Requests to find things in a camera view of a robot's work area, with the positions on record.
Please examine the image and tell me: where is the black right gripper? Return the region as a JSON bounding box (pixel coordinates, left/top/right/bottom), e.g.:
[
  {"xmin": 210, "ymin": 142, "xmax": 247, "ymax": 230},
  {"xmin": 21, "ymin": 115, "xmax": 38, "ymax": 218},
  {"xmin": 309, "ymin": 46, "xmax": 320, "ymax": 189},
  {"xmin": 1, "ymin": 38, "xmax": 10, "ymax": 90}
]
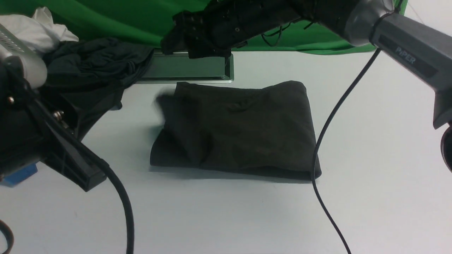
[{"xmin": 160, "ymin": 0, "xmax": 248, "ymax": 59}]

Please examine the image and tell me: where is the gray long-sleeved shirt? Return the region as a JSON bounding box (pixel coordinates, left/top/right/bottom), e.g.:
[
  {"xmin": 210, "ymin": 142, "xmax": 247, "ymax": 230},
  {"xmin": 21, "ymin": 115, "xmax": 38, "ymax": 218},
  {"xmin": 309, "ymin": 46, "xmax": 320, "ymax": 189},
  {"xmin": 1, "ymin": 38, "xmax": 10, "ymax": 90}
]
[{"xmin": 150, "ymin": 80, "xmax": 322, "ymax": 181}]

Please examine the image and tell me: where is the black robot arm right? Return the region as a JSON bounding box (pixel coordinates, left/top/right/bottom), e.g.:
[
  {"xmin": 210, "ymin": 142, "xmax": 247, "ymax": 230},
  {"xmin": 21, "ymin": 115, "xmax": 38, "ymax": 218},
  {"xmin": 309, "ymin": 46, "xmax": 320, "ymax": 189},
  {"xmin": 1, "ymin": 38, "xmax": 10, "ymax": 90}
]
[{"xmin": 150, "ymin": 0, "xmax": 451, "ymax": 180}]

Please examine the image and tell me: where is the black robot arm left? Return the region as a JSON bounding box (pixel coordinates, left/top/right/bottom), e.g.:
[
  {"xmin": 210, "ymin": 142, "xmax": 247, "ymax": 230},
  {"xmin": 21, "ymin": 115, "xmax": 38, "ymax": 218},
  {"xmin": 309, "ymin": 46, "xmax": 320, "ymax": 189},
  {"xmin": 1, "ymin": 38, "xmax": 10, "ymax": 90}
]
[{"xmin": 1, "ymin": 25, "xmax": 81, "ymax": 180}]

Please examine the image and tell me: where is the dark teal crumpled shirt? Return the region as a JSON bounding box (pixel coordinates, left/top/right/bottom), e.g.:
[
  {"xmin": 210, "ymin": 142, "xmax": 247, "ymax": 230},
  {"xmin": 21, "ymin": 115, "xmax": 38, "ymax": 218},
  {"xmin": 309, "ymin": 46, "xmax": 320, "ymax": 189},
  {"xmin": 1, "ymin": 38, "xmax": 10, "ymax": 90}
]
[{"xmin": 39, "ymin": 38, "xmax": 154, "ymax": 140}]

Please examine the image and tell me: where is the white crumpled shirt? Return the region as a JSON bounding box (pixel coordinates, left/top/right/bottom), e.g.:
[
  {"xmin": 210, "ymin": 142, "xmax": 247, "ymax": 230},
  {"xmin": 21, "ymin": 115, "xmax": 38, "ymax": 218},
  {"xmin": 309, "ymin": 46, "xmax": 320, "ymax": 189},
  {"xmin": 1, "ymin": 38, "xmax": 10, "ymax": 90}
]
[{"xmin": 0, "ymin": 7, "xmax": 79, "ymax": 56}]

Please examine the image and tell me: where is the blue crumpled shirt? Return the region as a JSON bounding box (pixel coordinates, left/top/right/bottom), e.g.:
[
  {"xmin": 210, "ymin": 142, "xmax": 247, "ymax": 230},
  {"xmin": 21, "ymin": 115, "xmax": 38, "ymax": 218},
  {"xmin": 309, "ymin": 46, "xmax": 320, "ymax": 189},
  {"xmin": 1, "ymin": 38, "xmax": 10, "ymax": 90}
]
[{"xmin": 0, "ymin": 163, "xmax": 38, "ymax": 188}]

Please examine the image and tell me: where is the green backdrop cloth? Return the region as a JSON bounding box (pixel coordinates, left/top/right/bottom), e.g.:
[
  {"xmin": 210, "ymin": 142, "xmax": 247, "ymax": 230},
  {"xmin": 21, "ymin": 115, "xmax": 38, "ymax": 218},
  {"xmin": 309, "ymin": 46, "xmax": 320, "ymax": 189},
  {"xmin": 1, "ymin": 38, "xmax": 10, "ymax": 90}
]
[{"xmin": 0, "ymin": 0, "xmax": 408, "ymax": 55}]

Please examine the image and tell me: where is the metal table cable hatch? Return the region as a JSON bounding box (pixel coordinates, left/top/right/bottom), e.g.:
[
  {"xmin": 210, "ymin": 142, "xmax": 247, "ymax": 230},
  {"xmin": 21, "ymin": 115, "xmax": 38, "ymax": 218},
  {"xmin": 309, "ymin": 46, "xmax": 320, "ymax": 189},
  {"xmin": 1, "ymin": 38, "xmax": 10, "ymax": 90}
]
[{"xmin": 137, "ymin": 53, "xmax": 234, "ymax": 84}]

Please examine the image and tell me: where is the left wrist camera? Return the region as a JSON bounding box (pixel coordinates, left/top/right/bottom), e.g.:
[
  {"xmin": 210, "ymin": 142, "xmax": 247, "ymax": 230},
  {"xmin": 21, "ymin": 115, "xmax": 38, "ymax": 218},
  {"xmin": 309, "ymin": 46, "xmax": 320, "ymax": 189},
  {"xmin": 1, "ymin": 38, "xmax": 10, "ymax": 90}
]
[{"xmin": 26, "ymin": 99, "xmax": 110, "ymax": 193}]

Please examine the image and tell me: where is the black camera cable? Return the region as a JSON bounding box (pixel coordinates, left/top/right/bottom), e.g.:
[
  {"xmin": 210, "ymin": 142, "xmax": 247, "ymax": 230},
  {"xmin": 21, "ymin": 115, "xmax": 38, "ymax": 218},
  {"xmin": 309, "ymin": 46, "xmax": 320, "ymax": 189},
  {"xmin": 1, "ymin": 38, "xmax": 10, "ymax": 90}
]
[
  {"xmin": 0, "ymin": 155, "xmax": 135, "ymax": 254},
  {"xmin": 311, "ymin": 48, "xmax": 382, "ymax": 254}
]

